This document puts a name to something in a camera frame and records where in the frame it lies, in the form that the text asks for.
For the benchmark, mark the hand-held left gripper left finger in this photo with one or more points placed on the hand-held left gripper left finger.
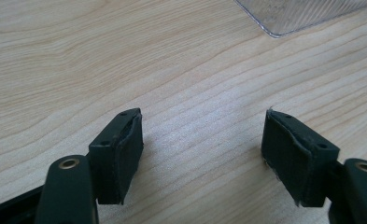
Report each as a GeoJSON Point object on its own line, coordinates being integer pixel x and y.
{"type": "Point", "coordinates": [115, 155]}

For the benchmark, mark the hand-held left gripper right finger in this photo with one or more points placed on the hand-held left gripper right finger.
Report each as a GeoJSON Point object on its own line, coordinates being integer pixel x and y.
{"type": "Point", "coordinates": [296, 158]}

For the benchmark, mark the clear plastic container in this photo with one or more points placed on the clear plastic container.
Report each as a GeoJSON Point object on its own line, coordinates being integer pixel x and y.
{"type": "Point", "coordinates": [296, 14]}

